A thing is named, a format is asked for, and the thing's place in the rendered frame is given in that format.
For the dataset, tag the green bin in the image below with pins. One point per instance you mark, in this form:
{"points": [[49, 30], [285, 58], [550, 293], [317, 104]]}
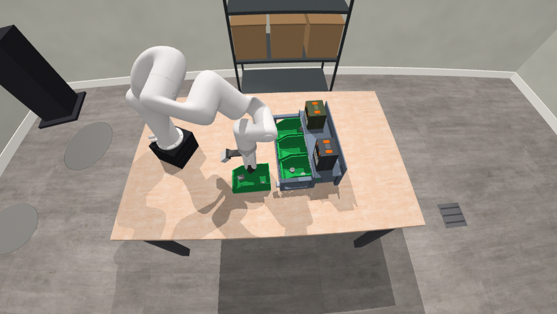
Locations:
{"points": [[299, 163], [288, 127], [291, 146], [251, 183]]}

